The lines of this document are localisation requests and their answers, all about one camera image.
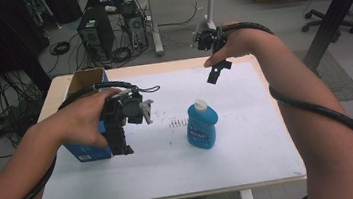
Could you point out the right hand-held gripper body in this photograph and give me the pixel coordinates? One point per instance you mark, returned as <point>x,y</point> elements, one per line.
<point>206,40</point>

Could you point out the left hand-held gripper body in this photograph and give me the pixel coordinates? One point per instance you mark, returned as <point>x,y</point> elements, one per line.
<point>131,108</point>

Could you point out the blue cardboard box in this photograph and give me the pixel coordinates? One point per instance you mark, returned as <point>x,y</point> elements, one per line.
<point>86,153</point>

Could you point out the blue bottle with white cap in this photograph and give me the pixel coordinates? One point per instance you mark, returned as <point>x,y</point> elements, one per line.
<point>201,127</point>

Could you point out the person's right hand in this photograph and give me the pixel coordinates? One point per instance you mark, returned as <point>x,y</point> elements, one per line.
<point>242,43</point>

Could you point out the person's left hand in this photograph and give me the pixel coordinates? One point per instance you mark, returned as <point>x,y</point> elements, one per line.
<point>80,124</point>

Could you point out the grey computer tower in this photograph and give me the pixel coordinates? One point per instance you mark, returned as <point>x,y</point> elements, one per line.
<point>136,27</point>

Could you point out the black computer tower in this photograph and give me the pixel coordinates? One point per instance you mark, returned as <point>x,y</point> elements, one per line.
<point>94,31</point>

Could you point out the white table board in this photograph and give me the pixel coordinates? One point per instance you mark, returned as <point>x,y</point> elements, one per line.
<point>238,156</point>

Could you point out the grey floor mat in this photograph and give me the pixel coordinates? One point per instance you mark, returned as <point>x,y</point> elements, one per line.
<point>339,77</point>

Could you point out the black office chair base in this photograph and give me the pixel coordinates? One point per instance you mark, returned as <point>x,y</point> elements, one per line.
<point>330,21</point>

